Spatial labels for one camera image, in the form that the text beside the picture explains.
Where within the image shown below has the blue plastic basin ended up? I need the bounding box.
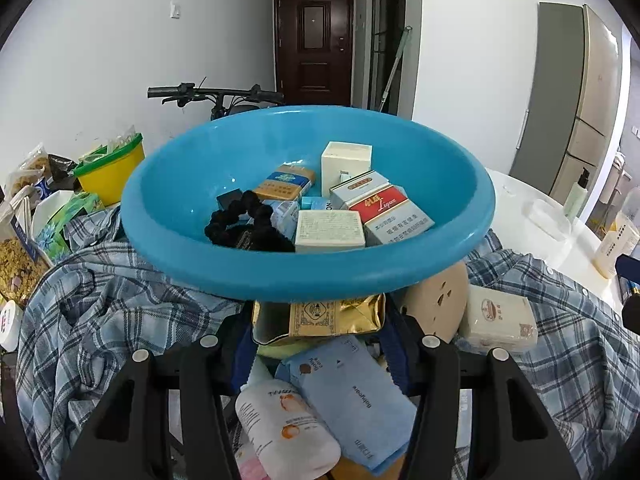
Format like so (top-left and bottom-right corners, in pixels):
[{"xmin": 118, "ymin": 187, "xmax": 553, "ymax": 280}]
[{"xmin": 121, "ymin": 105, "xmax": 497, "ymax": 303}]

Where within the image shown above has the blue orange cigarette pack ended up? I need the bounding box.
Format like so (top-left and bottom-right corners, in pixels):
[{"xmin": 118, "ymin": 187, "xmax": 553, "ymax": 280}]
[{"xmin": 251, "ymin": 164, "xmax": 317, "ymax": 204}]

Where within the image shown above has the white paper box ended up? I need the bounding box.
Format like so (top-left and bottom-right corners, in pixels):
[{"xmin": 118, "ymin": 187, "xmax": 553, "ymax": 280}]
[{"xmin": 31, "ymin": 190, "xmax": 76, "ymax": 233}]

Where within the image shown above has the blue plaid shirt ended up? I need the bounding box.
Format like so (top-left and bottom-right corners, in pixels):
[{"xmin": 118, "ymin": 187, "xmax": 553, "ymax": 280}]
[{"xmin": 15, "ymin": 205, "xmax": 640, "ymax": 480}]

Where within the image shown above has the square cream box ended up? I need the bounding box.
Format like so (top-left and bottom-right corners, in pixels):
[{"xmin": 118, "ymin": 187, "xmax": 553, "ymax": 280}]
[{"xmin": 294, "ymin": 209, "xmax": 367, "ymax": 253}]

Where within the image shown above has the small black box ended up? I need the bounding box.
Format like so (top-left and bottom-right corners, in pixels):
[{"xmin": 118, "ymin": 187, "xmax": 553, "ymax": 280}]
[{"xmin": 216, "ymin": 188, "xmax": 246, "ymax": 211}]

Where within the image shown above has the white plastic container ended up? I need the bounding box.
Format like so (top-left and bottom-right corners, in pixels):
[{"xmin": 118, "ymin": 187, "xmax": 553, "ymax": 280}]
[{"xmin": 527, "ymin": 199, "xmax": 572, "ymax": 241}]

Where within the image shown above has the clear cereal container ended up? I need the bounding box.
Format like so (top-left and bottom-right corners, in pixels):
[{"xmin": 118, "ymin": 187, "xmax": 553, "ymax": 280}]
[{"xmin": 0, "ymin": 200, "xmax": 53, "ymax": 308}]

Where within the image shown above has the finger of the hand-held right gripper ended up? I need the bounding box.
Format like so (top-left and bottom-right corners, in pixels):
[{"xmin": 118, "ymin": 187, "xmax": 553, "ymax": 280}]
[
  {"xmin": 614, "ymin": 254, "xmax": 640, "ymax": 281},
  {"xmin": 621, "ymin": 291, "xmax": 640, "ymax": 335}
]

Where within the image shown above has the plain light blue wipes packet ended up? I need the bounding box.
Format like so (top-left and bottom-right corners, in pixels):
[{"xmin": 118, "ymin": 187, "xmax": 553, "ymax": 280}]
[{"xmin": 282, "ymin": 336, "xmax": 419, "ymax": 476}]

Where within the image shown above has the pink plush bunny hair tie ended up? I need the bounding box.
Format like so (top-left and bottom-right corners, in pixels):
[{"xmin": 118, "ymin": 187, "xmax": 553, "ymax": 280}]
[{"xmin": 235, "ymin": 447, "xmax": 266, "ymax": 480}]

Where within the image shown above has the mop with grey handle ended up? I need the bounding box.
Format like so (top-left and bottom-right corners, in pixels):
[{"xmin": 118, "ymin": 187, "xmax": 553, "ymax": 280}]
[{"xmin": 376, "ymin": 25, "xmax": 413, "ymax": 112}]

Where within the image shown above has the white tissue packet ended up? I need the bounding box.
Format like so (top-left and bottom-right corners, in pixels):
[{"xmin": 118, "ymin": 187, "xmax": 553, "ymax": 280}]
[{"xmin": 457, "ymin": 285, "xmax": 538, "ymax": 353}]

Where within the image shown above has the white jar with red label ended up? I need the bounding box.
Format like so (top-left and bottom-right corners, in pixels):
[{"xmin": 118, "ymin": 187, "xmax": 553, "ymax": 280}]
[{"xmin": 0, "ymin": 300, "xmax": 25, "ymax": 352}]

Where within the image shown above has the clear bag of nuts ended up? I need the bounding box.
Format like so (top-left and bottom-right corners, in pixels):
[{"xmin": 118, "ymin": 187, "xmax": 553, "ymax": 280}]
[{"xmin": 5, "ymin": 144, "xmax": 51, "ymax": 196}]

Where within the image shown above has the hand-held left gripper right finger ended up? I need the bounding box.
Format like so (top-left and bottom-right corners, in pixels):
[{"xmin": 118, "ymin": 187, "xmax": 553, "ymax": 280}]
[{"xmin": 382, "ymin": 300, "xmax": 581, "ymax": 480}]

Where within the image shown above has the green tissue packet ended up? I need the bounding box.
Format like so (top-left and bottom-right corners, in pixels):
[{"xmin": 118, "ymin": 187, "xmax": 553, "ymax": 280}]
[{"xmin": 32, "ymin": 191, "xmax": 106, "ymax": 261}]

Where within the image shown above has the gold foil packet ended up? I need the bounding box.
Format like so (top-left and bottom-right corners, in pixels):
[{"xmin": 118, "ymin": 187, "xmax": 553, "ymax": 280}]
[{"xmin": 252, "ymin": 294, "xmax": 387, "ymax": 346}]

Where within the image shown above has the bicycle handlebar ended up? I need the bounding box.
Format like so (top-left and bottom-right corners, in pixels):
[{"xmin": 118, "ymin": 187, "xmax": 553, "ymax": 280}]
[{"xmin": 146, "ymin": 81, "xmax": 286, "ymax": 121}]

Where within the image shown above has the beige refrigerator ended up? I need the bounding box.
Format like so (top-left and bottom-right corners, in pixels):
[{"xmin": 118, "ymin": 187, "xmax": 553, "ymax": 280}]
[{"xmin": 509, "ymin": 1, "xmax": 623, "ymax": 198}]

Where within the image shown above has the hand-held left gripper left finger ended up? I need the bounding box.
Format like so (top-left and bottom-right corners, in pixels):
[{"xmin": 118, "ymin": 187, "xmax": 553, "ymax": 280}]
[{"xmin": 60, "ymin": 302, "xmax": 261, "ymax": 480}]

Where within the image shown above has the white lotion bottle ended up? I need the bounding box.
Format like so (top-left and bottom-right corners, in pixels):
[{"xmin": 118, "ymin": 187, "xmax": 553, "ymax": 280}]
[{"xmin": 235, "ymin": 379, "xmax": 342, "ymax": 480}]

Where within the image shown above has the brown pouch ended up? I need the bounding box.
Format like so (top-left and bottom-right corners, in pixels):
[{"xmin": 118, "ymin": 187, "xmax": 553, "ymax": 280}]
[{"xmin": 330, "ymin": 452, "xmax": 406, "ymax": 480}]

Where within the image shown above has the black framed glass door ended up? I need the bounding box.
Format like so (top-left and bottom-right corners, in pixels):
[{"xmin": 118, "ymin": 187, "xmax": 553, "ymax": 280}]
[{"xmin": 367, "ymin": 0, "xmax": 407, "ymax": 113}]

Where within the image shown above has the beige round disc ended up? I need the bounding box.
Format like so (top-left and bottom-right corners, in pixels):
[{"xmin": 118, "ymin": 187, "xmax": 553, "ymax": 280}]
[{"xmin": 400, "ymin": 262, "xmax": 469, "ymax": 343}]

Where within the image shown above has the white grey cigarette pack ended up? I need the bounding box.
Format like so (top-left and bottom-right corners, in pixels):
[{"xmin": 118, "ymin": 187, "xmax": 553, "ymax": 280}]
[{"xmin": 329, "ymin": 170, "xmax": 392, "ymax": 211}]

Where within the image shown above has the dark brown door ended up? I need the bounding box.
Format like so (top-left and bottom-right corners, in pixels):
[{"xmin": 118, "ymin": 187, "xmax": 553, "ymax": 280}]
[{"xmin": 273, "ymin": 0, "xmax": 355, "ymax": 107}]

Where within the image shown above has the green spray bottle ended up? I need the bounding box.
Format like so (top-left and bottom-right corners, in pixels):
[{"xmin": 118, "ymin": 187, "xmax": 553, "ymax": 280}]
[{"xmin": 564, "ymin": 167, "xmax": 591, "ymax": 220}]

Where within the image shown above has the red white cigarette carton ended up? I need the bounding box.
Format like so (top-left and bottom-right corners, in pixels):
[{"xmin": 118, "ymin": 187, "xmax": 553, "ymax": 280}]
[{"xmin": 348, "ymin": 185, "xmax": 435, "ymax": 247}]

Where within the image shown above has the pale teal box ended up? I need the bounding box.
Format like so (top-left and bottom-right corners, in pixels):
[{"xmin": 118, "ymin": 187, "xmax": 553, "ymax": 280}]
[{"xmin": 270, "ymin": 200, "xmax": 301, "ymax": 239}]

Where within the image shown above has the clear bottle with yellow liquid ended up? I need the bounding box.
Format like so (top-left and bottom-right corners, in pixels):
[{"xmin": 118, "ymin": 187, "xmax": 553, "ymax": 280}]
[{"xmin": 594, "ymin": 210, "xmax": 640, "ymax": 280}]

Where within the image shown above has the yellow bucket with green rim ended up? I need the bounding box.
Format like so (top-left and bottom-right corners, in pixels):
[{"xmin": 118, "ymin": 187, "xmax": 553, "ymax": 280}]
[{"xmin": 74, "ymin": 133, "xmax": 146, "ymax": 207}]

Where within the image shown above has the black scrunchie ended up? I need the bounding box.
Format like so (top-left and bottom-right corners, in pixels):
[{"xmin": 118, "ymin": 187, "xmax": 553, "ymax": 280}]
[{"xmin": 204, "ymin": 189, "xmax": 296, "ymax": 253}]

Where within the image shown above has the tall cream box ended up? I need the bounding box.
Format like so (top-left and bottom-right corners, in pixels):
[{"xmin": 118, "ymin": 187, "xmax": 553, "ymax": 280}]
[{"xmin": 320, "ymin": 141, "xmax": 373, "ymax": 198}]

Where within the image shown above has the black plastic bag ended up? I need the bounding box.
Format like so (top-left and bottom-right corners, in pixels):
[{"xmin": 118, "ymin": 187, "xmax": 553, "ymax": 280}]
[{"xmin": 47, "ymin": 154, "xmax": 78, "ymax": 183}]

